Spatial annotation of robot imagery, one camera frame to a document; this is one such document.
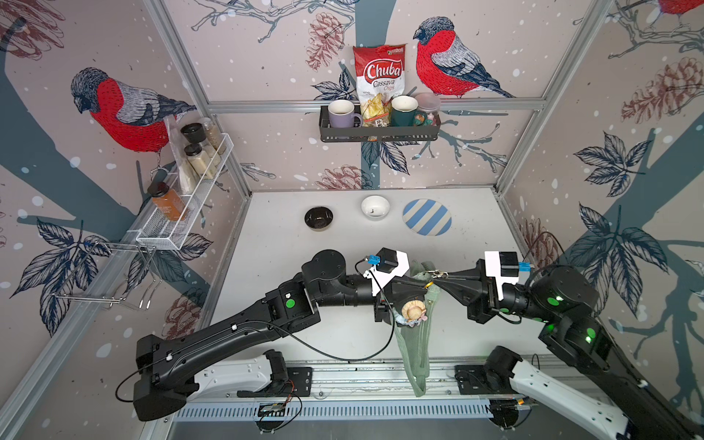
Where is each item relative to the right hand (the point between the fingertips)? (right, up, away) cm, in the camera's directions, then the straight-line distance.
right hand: (439, 274), depth 50 cm
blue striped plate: (+13, +9, +61) cm, 63 cm away
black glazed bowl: (-32, +9, +57) cm, 66 cm away
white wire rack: (-73, +7, +31) cm, 79 cm away
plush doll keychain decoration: (-4, -8, +2) cm, 9 cm away
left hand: (-2, -2, -1) cm, 3 cm away
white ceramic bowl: (-9, +14, +61) cm, 63 cm away
